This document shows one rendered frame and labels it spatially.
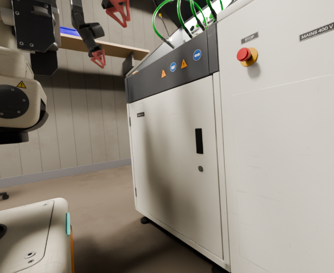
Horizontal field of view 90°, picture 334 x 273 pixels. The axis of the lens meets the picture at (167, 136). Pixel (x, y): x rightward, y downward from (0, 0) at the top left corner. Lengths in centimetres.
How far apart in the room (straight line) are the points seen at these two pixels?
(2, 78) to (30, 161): 232
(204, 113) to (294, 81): 28
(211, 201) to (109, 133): 250
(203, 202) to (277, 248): 27
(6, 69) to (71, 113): 226
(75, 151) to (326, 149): 284
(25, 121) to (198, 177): 63
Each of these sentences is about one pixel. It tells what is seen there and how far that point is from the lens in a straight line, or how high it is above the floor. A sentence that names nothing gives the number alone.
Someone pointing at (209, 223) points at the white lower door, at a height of 22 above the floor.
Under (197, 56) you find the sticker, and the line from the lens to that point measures 71.
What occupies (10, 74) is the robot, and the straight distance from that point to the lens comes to 73.
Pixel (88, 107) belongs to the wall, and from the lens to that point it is 299.
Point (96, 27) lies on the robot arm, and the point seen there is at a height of 119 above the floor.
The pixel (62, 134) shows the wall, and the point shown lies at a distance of 294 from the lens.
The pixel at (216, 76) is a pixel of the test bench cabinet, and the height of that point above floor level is 78.
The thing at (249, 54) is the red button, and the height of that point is 79.
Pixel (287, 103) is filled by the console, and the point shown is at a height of 65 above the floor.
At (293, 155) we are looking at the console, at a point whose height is 52.
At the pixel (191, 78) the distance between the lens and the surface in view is 71.
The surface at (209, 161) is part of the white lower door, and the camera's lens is 66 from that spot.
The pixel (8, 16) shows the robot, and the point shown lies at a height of 98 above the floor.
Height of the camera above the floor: 61
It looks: 3 degrees down
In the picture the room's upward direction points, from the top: 4 degrees counter-clockwise
